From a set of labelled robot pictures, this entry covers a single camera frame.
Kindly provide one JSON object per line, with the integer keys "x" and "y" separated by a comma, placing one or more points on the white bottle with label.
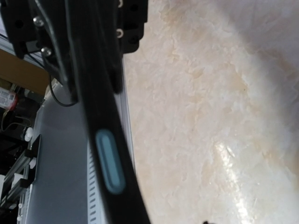
{"x": 8, "y": 99}

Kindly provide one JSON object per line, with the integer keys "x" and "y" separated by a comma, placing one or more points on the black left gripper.
{"x": 31, "y": 25}

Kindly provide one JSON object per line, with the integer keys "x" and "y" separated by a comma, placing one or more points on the green-edged black smartphone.
{"x": 110, "y": 162}

